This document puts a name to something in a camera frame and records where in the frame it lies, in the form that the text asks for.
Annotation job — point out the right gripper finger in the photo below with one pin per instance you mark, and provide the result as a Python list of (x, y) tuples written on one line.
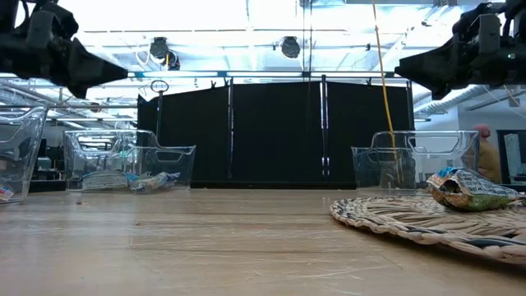
[(439, 92), (439, 66)]

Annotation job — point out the blue Quaker Chewy granola bar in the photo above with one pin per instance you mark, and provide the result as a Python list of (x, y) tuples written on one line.
[(104, 181), (154, 183)]

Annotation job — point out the green blue granola bar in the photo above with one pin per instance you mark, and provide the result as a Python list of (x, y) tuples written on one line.
[(472, 193)]

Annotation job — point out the round woven straw mat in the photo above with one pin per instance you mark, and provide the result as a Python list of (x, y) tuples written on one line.
[(411, 222)]

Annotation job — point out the clear plastic bin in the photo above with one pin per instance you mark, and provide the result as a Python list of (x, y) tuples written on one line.
[(20, 148), (135, 156), (411, 164)]

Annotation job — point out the black partition panel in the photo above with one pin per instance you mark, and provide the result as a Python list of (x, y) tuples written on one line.
[(193, 123), (275, 131), (361, 115)]

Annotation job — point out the person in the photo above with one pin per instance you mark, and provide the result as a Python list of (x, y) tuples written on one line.
[(489, 160)]

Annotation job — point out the dark framed door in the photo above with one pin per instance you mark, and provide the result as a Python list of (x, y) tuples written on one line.
[(513, 156)]

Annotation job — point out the black round ceiling lamp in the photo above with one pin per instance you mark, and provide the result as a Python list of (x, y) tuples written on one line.
[(290, 47)]

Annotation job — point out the white ceiling duct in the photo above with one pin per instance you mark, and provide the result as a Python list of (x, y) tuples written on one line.
[(448, 103)]

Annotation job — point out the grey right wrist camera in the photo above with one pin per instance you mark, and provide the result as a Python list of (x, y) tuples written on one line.
[(489, 33)]

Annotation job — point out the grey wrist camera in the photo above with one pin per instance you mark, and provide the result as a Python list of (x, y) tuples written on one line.
[(40, 24), (489, 33)]

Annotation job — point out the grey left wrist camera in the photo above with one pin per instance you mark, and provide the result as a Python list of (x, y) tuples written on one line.
[(40, 24)]

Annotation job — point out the black ceiling camera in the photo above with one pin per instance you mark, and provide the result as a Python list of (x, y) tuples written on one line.
[(159, 47)]

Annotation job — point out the horizontal metal rail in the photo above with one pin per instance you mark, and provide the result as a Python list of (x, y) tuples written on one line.
[(185, 74)]

